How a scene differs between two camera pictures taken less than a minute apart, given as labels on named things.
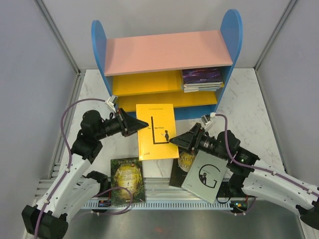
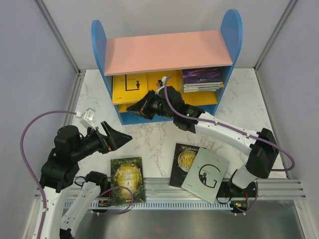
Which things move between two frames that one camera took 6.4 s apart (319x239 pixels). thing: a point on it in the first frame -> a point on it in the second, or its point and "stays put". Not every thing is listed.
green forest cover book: x=127 y=173 stays put
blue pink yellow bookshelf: x=192 y=70 stays put
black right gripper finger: x=186 y=139 -> x=141 y=107
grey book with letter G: x=204 y=175 stays put
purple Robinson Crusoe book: x=212 y=75 stays put
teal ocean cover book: x=203 y=88 stays put
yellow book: x=153 y=140 -> x=129 y=88
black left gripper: x=128 y=124 -> x=116 y=139
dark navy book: x=203 y=84 stays put
